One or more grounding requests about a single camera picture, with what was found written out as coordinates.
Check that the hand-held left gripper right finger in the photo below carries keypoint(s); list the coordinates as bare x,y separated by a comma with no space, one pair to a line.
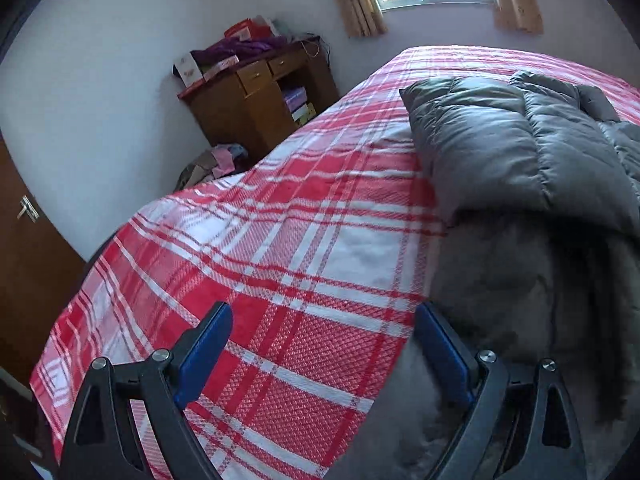
445,355

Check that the white gift box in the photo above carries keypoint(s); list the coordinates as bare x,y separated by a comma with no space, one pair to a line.
189,70

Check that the wooden desk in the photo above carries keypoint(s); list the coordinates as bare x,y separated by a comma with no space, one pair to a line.
260,110

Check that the pile of clothes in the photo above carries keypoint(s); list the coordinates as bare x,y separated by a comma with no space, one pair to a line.
210,165

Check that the brown wooden door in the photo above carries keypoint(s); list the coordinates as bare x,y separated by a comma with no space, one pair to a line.
30,270

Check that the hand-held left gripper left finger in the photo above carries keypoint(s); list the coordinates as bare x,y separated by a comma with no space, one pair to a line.
205,355

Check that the yellow box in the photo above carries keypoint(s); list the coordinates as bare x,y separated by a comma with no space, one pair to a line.
304,114

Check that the flat pink box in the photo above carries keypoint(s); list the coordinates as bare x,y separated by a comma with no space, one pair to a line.
220,67

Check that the red box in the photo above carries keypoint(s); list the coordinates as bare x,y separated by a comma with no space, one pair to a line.
239,30

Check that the purple box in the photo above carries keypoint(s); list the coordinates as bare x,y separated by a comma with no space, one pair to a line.
295,97

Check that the red plaid bed sheet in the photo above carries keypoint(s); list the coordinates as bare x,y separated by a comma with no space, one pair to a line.
280,240

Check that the purple cloth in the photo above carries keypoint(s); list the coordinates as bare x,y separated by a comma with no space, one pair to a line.
235,50

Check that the grey puffer jacket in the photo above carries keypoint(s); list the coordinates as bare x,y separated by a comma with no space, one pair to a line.
500,150

